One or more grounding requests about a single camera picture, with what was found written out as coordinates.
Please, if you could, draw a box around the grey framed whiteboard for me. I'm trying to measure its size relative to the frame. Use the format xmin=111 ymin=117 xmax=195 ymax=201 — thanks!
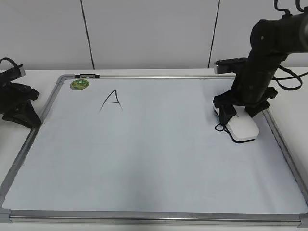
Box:
xmin=0 ymin=75 xmax=308 ymax=228

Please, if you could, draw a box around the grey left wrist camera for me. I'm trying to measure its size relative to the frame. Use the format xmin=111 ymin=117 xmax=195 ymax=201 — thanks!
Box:
xmin=16 ymin=64 xmax=26 ymax=78

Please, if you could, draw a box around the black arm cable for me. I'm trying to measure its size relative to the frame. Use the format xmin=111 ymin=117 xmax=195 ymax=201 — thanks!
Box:
xmin=0 ymin=57 xmax=21 ymax=73
xmin=271 ymin=64 xmax=308 ymax=91

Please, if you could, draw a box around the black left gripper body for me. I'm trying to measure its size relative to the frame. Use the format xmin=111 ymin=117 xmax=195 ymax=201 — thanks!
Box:
xmin=0 ymin=82 xmax=39 ymax=115

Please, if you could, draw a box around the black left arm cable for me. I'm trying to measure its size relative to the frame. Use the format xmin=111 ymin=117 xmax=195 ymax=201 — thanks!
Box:
xmin=0 ymin=57 xmax=21 ymax=73

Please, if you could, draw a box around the round green sticker magnet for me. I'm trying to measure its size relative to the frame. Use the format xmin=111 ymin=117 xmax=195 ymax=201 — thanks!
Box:
xmin=70 ymin=79 xmax=89 ymax=90

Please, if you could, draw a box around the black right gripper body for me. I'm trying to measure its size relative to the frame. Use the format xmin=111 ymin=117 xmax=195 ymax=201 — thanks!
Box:
xmin=213 ymin=87 xmax=277 ymax=111

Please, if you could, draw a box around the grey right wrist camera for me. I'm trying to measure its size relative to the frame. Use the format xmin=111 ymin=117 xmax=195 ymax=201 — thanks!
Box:
xmin=214 ymin=57 xmax=247 ymax=74

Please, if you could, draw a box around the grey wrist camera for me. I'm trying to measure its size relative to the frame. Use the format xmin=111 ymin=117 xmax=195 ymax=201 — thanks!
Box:
xmin=214 ymin=57 xmax=247 ymax=74
xmin=16 ymin=64 xmax=26 ymax=78

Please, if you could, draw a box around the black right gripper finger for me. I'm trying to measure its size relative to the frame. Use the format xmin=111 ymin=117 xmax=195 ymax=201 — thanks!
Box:
xmin=245 ymin=105 xmax=269 ymax=118
xmin=218 ymin=105 xmax=236 ymax=127

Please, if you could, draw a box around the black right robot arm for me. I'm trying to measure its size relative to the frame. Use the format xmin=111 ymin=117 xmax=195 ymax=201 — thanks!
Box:
xmin=213 ymin=7 xmax=308 ymax=126

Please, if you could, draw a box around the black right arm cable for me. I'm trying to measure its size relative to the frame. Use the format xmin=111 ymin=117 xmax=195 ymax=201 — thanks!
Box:
xmin=271 ymin=64 xmax=308 ymax=91

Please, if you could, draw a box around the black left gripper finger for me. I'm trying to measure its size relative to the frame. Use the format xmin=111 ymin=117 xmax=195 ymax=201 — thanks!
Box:
xmin=23 ymin=101 xmax=41 ymax=127
xmin=2 ymin=113 xmax=33 ymax=128

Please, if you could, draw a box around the black hanging clip on frame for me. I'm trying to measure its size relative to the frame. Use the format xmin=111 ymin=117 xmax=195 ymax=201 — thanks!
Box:
xmin=75 ymin=74 xmax=100 ymax=79

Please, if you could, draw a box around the white whiteboard eraser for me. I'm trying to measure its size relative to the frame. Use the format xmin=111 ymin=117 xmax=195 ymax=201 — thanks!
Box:
xmin=214 ymin=106 xmax=259 ymax=143

